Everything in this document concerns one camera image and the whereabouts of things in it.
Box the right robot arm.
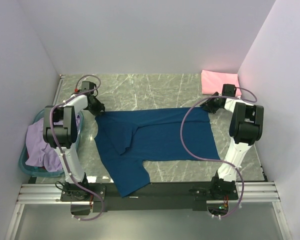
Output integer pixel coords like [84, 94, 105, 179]
[200, 92, 264, 200]

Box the blue t shirt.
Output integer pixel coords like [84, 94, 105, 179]
[94, 107, 219, 197]

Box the right aluminium rail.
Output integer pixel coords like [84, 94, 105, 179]
[207, 182, 293, 240]

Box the lavender t shirt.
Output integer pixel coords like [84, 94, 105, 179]
[24, 113, 81, 173]

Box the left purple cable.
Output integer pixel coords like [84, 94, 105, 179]
[48, 74, 106, 223]

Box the folded pink t shirt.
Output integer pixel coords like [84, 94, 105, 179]
[201, 70, 240, 95]

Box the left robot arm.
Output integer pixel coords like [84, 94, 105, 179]
[43, 90, 105, 201]

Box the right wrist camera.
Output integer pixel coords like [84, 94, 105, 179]
[221, 83, 237, 97]

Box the black base beam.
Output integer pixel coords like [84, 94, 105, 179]
[60, 181, 240, 213]

